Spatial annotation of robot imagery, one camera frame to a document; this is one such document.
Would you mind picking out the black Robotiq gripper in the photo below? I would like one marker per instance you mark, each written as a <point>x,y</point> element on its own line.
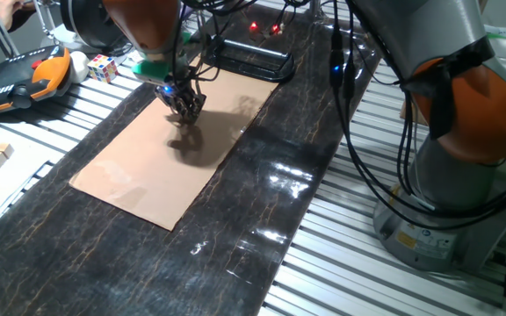
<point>176,94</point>

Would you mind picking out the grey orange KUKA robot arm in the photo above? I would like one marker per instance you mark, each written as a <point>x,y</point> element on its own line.
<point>433,35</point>

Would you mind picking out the person's bare hand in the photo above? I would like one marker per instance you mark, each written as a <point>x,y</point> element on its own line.
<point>9,9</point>

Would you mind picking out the brown cardboard sheet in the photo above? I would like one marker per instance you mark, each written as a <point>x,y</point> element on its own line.
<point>147,167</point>

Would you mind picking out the Rubik's cube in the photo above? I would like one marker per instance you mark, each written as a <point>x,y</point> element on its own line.
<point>103,68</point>

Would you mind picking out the white round object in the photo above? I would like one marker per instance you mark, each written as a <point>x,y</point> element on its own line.
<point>78,66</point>

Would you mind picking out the black filament spool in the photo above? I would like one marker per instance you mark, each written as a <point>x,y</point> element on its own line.
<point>88,24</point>

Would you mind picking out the dark marble pattern mat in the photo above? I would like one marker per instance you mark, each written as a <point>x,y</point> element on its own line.
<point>103,263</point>

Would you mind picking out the orange black teach pendant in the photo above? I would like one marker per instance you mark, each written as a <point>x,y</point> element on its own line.
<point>11,83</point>

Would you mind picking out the white paper sheet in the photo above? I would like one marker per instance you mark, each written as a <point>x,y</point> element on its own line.
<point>7,188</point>

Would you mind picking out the taped cardboard box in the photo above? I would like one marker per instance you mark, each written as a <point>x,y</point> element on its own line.
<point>409,115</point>

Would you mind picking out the green printed wrist mount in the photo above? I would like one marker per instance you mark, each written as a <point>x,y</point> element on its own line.
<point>149,70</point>

